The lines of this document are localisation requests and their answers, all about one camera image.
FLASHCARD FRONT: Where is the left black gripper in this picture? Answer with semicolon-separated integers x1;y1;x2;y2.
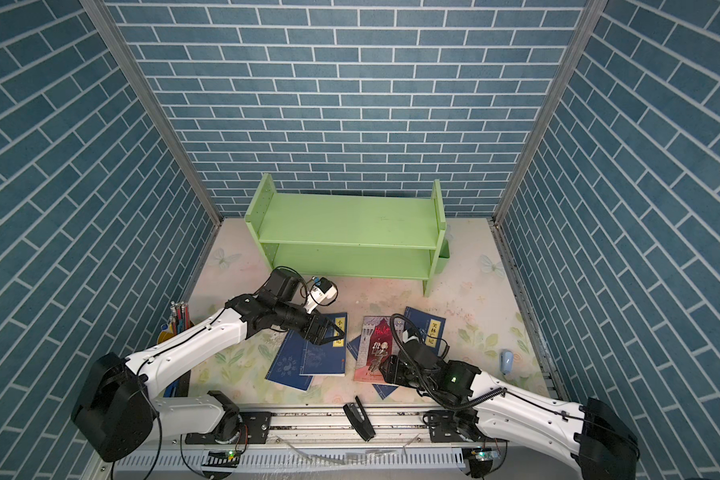
274;303;347;345

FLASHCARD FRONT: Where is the red Hamlet picture book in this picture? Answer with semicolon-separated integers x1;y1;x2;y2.
353;316;394;384

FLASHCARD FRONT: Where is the blue book yellow label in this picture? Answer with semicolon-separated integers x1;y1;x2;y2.
404;306;446;355
299;339;347;376

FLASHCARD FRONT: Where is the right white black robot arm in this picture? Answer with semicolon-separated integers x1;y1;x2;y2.
380;314;640;479

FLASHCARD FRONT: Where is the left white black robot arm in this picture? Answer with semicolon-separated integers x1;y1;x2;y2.
71;267;345;463

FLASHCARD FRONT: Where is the blue book centre bottom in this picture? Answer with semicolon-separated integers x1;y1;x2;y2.
347;336;397;400

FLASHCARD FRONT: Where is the blue book far left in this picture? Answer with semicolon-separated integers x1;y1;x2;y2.
265;331;313;391

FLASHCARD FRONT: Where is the black stapler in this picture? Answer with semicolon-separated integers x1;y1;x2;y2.
343;396;376;442

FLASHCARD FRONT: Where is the green wooden two-tier shelf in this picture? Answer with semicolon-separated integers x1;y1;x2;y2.
244;174;447;296

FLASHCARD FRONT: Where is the small light blue object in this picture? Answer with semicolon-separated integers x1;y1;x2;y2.
500;350;514;377

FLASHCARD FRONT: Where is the yellow pen cup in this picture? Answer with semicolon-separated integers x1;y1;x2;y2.
157;302;193;344

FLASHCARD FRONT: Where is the blue black folder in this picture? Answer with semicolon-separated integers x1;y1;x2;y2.
163;372;191;398

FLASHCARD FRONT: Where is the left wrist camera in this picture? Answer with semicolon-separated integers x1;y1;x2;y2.
305;277;338;313

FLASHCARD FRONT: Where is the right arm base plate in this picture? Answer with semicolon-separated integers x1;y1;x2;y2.
422;409;488;443

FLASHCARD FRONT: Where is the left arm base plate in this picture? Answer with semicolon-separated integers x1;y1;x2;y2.
184;411;273;446

